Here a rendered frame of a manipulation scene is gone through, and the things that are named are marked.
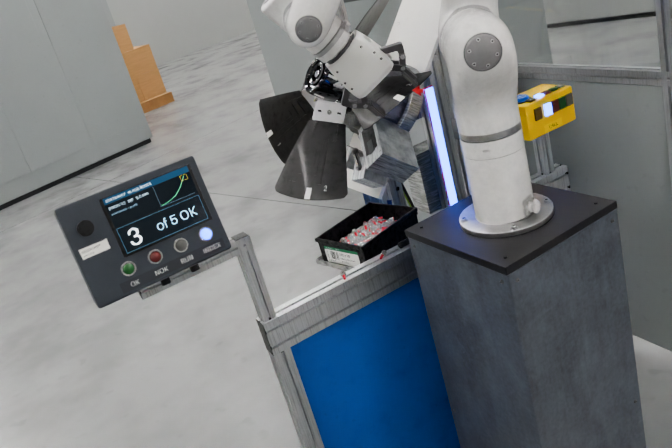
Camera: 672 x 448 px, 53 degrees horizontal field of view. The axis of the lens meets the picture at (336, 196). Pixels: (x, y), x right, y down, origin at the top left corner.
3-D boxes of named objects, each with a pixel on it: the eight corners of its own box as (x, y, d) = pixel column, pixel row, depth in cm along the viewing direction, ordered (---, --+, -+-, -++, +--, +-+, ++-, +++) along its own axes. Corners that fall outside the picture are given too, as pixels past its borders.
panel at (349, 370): (585, 395, 200) (553, 197, 177) (587, 396, 200) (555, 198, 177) (359, 558, 169) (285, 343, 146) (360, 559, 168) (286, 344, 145)
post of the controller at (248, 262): (271, 311, 144) (243, 231, 137) (276, 316, 141) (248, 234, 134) (258, 318, 143) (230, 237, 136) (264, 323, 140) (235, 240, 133)
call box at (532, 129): (547, 120, 177) (541, 82, 173) (577, 124, 169) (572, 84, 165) (503, 142, 171) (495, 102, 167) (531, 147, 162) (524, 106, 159)
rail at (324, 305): (560, 190, 180) (555, 163, 177) (571, 193, 177) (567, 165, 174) (266, 349, 146) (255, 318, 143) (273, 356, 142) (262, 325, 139)
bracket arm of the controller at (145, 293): (248, 244, 138) (243, 231, 137) (253, 248, 136) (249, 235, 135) (139, 295, 129) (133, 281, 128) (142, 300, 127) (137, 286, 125)
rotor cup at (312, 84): (330, 110, 199) (293, 94, 193) (347, 64, 199) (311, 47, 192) (354, 115, 187) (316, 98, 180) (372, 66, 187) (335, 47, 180)
